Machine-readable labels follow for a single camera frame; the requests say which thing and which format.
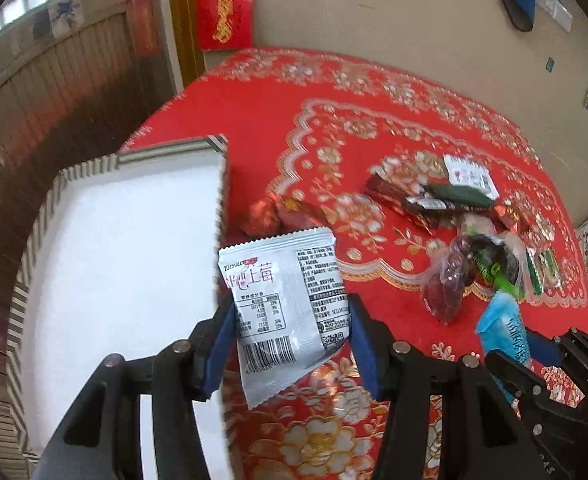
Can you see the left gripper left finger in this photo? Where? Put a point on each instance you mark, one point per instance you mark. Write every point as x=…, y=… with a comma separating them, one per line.
x=99, y=436

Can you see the red foil candy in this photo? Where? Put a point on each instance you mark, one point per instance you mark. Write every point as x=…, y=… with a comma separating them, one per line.
x=276, y=214

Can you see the red floral tablecloth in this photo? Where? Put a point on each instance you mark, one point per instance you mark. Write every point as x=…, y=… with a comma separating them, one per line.
x=314, y=126

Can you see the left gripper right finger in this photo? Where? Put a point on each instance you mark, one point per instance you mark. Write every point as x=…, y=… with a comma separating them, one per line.
x=482, y=438

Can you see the striped white cardboard box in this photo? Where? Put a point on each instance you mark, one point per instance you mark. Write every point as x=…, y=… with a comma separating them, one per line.
x=122, y=261

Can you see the dark green snack packet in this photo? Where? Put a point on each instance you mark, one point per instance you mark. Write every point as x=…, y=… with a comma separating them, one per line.
x=460, y=194

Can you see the white wall switch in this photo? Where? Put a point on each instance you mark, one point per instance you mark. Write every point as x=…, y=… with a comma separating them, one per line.
x=558, y=12

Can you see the dark red chocolate bar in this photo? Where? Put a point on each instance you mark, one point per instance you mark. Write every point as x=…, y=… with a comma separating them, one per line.
x=394, y=198

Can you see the clear bag purple candy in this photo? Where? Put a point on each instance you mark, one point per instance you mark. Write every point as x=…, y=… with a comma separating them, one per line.
x=451, y=273

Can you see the silver white snack packet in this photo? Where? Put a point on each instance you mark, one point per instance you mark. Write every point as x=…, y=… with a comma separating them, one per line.
x=292, y=311

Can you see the green black snack packet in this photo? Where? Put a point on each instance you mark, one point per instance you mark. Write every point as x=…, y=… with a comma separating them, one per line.
x=498, y=265

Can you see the green white wrapped candy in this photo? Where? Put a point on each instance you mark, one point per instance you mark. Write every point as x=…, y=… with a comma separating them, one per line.
x=544, y=270

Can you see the red gold wall envelope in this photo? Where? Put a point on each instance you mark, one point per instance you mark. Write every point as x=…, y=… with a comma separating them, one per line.
x=224, y=24

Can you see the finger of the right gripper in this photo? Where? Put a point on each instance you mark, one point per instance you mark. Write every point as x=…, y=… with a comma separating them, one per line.
x=529, y=389
x=569, y=352

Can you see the blue milk sachima packet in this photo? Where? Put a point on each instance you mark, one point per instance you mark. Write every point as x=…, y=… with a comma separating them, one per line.
x=501, y=328

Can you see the white small snack packet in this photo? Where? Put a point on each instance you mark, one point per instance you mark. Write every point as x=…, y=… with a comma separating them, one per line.
x=465, y=172

